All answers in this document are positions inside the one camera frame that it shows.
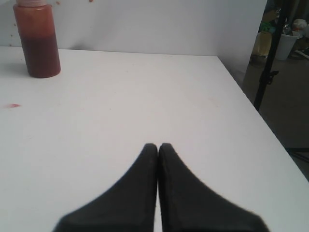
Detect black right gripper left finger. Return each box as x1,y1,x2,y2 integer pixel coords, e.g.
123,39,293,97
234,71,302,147
54,144,158,232

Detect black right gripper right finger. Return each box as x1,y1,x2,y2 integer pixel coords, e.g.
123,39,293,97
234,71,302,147
158,143,269,232

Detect red sauce bottle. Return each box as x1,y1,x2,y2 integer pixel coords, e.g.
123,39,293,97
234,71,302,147
13,0,61,78

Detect black tripod stand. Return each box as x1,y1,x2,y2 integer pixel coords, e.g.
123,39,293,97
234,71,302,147
253,0,290,111

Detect yellow bag in background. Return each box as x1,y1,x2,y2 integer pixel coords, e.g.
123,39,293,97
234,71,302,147
252,31,272,57

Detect white bucket in background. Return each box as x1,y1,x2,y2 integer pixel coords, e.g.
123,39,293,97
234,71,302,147
275,31,300,61

